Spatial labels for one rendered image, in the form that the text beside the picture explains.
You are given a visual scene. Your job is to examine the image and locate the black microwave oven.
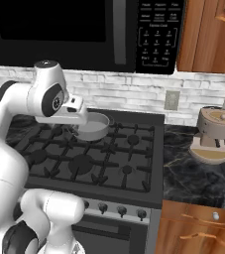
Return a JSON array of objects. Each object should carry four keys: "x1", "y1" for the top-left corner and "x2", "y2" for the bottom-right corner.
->
[{"x1": 0, "y1": 0, "x2": 186, "y2": 75}]

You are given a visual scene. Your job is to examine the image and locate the grey metal pot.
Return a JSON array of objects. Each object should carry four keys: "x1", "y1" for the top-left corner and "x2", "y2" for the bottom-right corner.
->
[{"x1": 71, "y1": 111, "x2": 111, "y2": 143}]

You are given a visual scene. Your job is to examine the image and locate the black and silver stove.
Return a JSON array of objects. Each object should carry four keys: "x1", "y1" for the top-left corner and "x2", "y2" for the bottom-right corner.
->
[{"x1": 5, "y1": 107, "x2": 167, "y2": 254}]

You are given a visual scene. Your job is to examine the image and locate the wooden cupboard door handle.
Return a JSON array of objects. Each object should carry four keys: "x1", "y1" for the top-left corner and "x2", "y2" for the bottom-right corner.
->
[{"x1": 177, "y1": 231, "x2": 225, "y2": 249}]

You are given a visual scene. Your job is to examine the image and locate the grey microwave door handle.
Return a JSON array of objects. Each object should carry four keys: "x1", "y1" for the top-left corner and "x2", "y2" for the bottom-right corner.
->
[{"x1": 112, "y1": 0, "x2": 128, "y2": 65}]

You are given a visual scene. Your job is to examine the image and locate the black oven door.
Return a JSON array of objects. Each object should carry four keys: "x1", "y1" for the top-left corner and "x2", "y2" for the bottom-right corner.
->
[{"x1": 71, "y1": 214, "x2": 152, "y2": 254}]

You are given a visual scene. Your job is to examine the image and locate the brown wooden wall cupboard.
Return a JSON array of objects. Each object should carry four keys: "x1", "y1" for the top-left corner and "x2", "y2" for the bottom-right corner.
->
[{"x1": 176, "y1": 0, "x2": 225, "y2": 74}]

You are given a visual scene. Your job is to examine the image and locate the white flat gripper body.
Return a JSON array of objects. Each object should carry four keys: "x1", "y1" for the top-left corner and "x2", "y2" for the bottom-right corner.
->
[{"x1": 34, "y1": 109, "x2": 90, "y2": 127}]

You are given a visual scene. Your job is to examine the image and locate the dark oven door handle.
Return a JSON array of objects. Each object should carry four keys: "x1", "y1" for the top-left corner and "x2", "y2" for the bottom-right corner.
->
[{"x1": 73, "y1": 223, "x2": 132, "y2": 237}]

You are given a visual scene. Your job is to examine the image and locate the brown wooden drawer front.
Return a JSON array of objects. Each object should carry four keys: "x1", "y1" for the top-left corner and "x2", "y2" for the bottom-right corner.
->
[{"x1": 159, "y1": 198, "x2": 225, "y2": 234}]

